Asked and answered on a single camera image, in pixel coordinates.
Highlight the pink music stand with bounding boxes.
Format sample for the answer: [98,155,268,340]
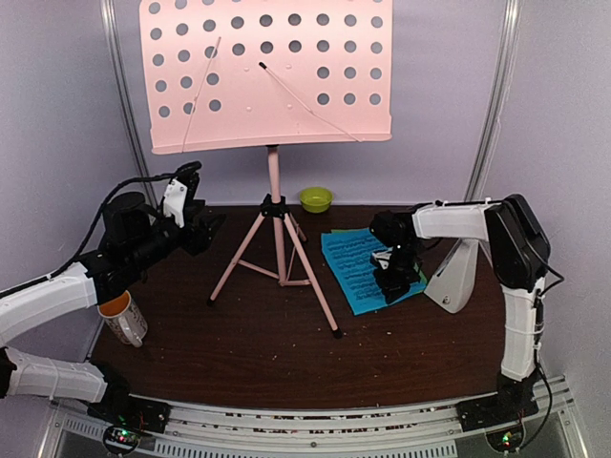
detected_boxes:
[137,1,393,337]

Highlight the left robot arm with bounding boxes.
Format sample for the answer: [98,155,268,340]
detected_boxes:
[1,161,225,424]

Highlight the blue sheet music paper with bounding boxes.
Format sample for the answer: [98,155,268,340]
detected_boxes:
[321,229,428,316]

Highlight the aluminium front rail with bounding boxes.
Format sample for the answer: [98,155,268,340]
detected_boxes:
[37,376,588,458]

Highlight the yellow-green plastic bowl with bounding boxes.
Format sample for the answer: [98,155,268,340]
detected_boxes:
[300,187,333,214]

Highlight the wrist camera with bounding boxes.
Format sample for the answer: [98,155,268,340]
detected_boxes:
[162,161,201,228]
[369,248,393,270]

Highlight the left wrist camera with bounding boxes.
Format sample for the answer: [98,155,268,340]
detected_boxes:
[162,161,201,228]

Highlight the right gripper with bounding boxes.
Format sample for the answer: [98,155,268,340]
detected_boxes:
[373,240,421,305]

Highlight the white metronome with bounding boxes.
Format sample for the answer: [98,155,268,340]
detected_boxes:
[424,239,479,314]

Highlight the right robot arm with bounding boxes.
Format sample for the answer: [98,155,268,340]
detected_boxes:
[369,194,553,422]

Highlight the patterned mug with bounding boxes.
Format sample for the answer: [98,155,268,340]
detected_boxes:
[98,291,148,348]

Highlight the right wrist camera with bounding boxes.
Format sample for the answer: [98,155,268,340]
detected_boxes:
[369,248,393,270]

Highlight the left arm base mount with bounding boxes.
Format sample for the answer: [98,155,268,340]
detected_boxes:
[86,396,171,433]

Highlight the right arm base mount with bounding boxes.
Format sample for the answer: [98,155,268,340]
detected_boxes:
[455,394,538,432]

